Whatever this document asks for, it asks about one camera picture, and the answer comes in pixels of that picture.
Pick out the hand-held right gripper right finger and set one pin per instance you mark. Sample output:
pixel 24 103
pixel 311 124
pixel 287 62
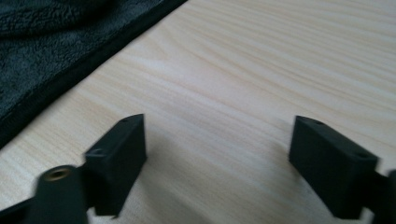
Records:
pixel 331 169

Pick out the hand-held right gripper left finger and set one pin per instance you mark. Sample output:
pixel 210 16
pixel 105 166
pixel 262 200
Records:
pixel 116 168

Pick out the fluffy cloth with black trim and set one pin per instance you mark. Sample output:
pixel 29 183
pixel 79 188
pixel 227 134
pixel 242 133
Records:
pixel 56 46

